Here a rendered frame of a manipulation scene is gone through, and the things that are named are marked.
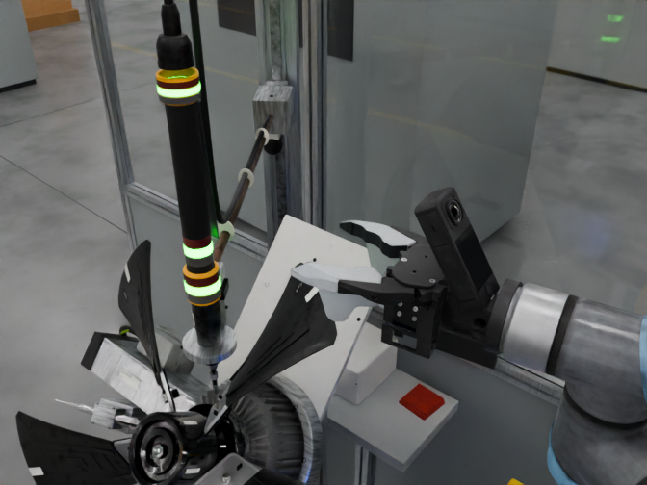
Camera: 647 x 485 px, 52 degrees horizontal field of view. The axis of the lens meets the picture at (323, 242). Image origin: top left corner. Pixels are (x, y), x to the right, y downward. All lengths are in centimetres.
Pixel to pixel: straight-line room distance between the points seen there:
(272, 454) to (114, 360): 41
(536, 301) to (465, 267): 7
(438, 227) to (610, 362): 18
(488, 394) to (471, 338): 101
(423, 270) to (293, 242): 71
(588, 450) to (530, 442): 102
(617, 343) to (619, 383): 3
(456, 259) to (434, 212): 5
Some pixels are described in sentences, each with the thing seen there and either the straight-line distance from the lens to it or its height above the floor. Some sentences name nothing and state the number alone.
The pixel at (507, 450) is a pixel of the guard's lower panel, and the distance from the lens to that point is 173.
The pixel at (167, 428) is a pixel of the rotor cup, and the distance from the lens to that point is 108.
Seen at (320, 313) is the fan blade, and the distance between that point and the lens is 95.
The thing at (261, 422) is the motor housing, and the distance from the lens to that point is 116.
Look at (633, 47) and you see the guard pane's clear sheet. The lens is 120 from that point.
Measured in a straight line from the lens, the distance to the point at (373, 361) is 158.
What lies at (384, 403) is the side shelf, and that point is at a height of 86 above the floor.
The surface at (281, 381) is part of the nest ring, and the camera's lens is 123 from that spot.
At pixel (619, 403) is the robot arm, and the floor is 162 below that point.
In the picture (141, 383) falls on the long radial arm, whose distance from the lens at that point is 134.
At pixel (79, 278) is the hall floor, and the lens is 373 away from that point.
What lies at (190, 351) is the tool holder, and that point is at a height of 146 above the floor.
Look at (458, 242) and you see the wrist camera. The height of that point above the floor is 171.
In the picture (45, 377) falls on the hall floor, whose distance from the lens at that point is 317.
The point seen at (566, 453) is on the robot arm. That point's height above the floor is 154.
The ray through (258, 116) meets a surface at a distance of 133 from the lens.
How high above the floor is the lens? 203
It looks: 32 degrees down
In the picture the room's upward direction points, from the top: straight up
